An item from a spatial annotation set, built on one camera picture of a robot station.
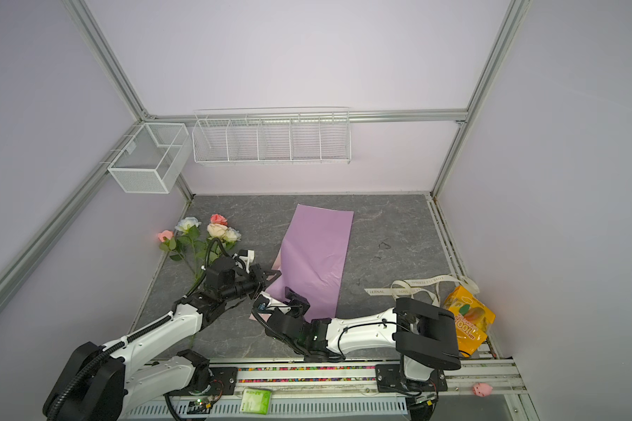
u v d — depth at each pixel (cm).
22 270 55
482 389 71
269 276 80
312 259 99
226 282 66
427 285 93
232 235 102
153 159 97
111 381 40
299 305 70
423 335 44
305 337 59
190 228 105
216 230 102
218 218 108
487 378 75
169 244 102
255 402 69
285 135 102
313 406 71
